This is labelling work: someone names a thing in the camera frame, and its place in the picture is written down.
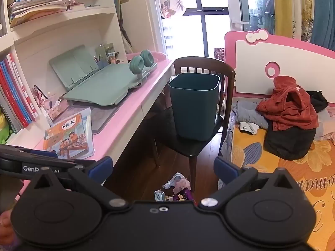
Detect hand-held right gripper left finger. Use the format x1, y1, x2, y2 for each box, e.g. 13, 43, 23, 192
31, 156, 130, 211

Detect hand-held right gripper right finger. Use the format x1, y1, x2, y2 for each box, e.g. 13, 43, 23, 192
197, 156, 301, 211

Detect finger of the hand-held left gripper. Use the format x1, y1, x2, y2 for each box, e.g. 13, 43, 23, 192
16, 148, 96, 167

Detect teal plastic waste bin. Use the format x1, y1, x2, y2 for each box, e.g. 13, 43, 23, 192
168, 73, 220, 140

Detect person's left hand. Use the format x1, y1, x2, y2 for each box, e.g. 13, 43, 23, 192
0, 211, 14, 241

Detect orange illustrated textbook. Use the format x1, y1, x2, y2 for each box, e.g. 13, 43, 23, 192
43, 112, 87, 159

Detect green plush toy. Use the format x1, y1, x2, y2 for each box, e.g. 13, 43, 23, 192
0, 110, 11, 145

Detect pink pencil box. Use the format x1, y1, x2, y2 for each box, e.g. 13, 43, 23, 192
43, 100, 70, 121

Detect pink crumpled wrapper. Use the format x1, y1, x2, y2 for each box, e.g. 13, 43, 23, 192
173, 177, 192, 194

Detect small white printed cloth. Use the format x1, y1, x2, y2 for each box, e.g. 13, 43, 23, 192
239, 122, 260, 135

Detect grey desk mat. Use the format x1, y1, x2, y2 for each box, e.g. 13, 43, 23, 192
70, 104, 121, 134

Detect crumpled white tissue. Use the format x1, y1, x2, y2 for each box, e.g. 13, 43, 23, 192
163, 173, 184, 189

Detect grey pillow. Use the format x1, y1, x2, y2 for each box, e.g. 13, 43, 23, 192
235, 100, 270, 130

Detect row of upright books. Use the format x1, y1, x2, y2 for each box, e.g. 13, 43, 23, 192
0, 53, 37, 134

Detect black padded garment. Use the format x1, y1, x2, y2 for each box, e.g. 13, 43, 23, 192
263, 127, 317, 160

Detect green tilting reading stand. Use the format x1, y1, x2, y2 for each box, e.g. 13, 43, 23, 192
49, 44, 158, 107

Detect red jacket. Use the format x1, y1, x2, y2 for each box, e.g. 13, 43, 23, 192
256, 76, 320, 132

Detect blue pen holder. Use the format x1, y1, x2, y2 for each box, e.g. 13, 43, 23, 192
96, 55, 109, 69

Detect dark wooden chair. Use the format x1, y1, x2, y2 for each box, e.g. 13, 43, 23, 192
154, 57, 235, 189

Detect pink white bed headboard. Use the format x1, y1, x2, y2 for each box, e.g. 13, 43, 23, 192
224, 31, 335, 100

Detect black cloth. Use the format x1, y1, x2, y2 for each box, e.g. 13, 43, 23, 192
306, 91, 329, 113

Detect green desk organizer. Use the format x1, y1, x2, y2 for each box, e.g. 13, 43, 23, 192
95, 42, 116, 58

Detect stack of lying books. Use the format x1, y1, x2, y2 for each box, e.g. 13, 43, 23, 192
7, 0, 71, 28

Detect balcony glass door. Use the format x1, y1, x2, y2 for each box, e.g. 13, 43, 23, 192
162, 0, 276, 58

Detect beige blue curtain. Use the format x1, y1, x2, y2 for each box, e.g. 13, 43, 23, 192
109, 0, 133, 50

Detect yellow curtain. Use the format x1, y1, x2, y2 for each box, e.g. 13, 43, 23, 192
272, 0, 314, 42

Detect green ring posture support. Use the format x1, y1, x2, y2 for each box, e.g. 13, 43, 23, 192
129, 50, 155, 81

